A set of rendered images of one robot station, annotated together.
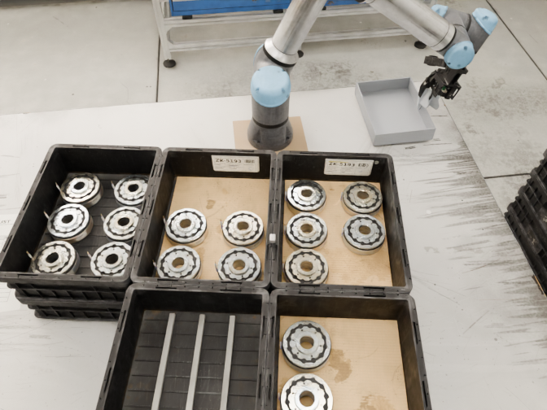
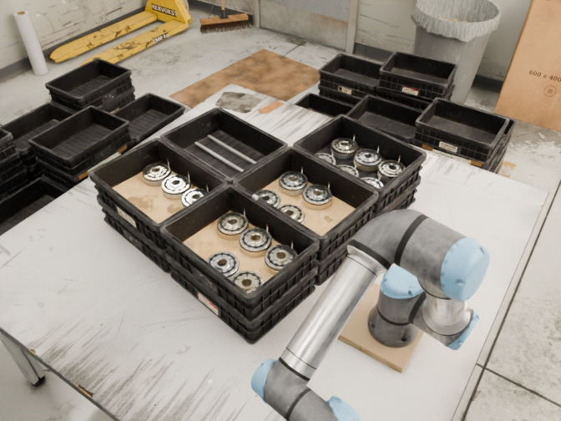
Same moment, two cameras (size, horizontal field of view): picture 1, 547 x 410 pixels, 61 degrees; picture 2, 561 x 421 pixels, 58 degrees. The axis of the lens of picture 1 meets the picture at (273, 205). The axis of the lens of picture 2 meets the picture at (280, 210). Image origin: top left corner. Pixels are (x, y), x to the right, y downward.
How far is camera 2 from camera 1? 1.70 m
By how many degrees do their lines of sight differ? 76
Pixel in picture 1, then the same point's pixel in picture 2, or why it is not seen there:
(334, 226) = (246, 262)
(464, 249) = (159, 372)
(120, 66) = not seen: outside the picture
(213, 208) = (322, 218)
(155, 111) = (495, 277)
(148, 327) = not seen: hidden behind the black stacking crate
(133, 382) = (252, 151)
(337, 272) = (217, 242)
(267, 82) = (401, 272)
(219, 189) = not seen: hidden behind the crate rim
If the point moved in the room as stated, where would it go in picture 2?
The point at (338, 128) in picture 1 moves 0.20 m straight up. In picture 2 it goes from (366, 399) to (375, 359)
